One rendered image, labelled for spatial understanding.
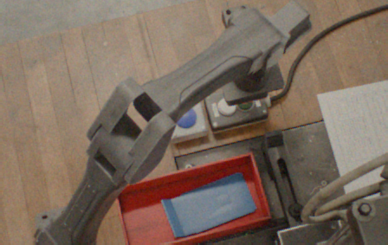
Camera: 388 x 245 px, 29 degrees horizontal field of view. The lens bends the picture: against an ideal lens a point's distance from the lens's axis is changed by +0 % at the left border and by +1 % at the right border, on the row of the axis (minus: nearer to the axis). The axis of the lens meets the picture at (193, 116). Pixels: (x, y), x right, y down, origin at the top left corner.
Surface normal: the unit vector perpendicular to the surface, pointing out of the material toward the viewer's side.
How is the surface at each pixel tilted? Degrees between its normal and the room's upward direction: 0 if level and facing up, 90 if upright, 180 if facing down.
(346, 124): 1
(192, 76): 17
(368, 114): 1
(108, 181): 54
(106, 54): 0
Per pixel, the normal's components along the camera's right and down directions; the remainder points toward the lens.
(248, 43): 0.22, -0.50
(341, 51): 0.00, -0.33
